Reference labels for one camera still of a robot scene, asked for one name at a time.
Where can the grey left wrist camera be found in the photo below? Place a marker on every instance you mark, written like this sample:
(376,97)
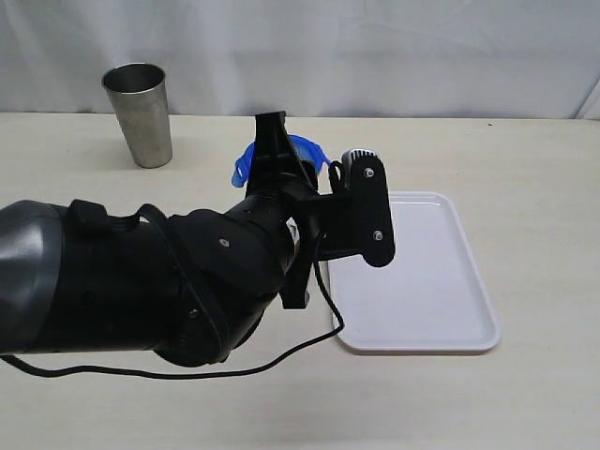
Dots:
(362,220)

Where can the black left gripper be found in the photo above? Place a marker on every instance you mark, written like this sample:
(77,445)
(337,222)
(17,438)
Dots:
(327,230)

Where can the stainless steel tumbler cup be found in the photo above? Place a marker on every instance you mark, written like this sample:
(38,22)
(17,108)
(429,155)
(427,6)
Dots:
(137,92)

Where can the blue plastic container lid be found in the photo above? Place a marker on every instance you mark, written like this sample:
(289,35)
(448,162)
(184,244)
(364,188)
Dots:
(306,149)

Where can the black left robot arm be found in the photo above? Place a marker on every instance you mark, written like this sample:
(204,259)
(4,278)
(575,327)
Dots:
(191,288)

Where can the white rectangular plastic tray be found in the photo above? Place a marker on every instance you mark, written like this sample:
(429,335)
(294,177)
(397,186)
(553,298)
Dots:
(431,299)

